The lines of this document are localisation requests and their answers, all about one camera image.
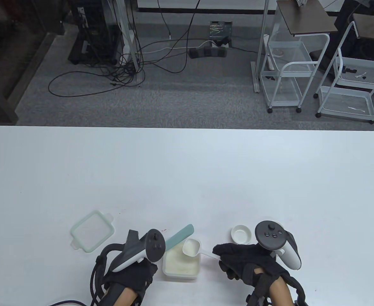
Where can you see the clear plastic sugar container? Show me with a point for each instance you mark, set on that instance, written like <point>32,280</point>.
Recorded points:
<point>180,278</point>

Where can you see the black and white left controller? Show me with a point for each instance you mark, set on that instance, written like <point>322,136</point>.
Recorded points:
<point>155,245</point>

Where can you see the small white plastic piece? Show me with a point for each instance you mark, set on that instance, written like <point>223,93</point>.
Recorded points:
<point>362,76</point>

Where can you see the white coffee spoon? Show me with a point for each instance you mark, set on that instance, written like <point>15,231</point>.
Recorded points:
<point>191,247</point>

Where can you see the person's left forearm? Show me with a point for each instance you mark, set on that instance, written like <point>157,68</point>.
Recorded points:
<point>125,296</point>

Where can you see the silver aluminium frame leg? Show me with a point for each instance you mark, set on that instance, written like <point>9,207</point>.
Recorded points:
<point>256,83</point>
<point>138,75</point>

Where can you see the dark glass partition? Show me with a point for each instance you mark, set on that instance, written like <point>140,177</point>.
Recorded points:
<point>2,63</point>

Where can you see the white sugar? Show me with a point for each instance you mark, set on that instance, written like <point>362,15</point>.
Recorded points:
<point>180,264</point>

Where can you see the teal dessert spatula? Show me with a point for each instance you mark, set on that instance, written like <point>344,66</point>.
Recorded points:
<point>180,236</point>

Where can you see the person's right forearm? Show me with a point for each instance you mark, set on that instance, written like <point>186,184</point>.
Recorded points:
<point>281,290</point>

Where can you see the black and white right controller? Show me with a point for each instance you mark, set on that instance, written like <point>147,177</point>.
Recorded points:
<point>269,236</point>

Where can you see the small round white dish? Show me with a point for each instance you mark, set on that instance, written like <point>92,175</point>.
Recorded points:
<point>240,233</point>

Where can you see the person's right hand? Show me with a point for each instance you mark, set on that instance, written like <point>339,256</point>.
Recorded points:
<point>247,258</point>

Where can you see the black and white controller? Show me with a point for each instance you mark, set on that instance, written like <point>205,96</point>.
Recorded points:
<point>155,245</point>
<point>269,236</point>

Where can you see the clear lid with green rim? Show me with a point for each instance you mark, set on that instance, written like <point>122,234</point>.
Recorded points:
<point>93,231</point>

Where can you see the black computer rack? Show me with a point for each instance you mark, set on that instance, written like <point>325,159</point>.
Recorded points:
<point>94,32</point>

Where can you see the white cart with brown top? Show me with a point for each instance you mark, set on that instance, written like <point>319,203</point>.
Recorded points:
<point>371,27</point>
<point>308,17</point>

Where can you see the black floor box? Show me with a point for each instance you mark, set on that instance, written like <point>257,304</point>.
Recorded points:
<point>220,30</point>

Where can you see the thin white stick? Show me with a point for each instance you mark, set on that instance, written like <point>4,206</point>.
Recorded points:
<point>356,109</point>

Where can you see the person's left hand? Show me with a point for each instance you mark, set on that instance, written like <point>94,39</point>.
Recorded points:
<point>136,275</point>

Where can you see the black bracket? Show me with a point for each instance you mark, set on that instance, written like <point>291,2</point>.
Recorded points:
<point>351,70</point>

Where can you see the black power strip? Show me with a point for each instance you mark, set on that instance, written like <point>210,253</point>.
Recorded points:
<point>206,52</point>

